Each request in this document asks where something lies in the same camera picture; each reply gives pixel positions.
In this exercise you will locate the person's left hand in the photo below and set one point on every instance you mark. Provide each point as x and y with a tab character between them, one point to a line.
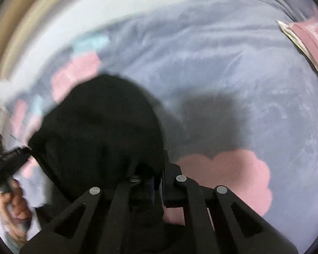
18	203

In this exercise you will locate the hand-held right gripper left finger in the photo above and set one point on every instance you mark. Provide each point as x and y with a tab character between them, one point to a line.
121	203

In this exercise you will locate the black garment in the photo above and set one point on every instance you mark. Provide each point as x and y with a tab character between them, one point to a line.
95	124

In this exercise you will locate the grey blanket with pink clouds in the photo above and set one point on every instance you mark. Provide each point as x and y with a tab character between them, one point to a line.
201	71

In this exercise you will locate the beige striped headboard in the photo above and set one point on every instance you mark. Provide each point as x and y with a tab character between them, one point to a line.
16	31

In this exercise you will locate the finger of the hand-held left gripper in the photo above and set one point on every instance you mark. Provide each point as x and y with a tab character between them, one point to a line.
16	158

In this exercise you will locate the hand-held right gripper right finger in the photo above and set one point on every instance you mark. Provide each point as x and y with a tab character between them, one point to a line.
175	190

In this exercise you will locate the pink pillow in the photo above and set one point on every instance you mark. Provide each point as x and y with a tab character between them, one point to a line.
315	47

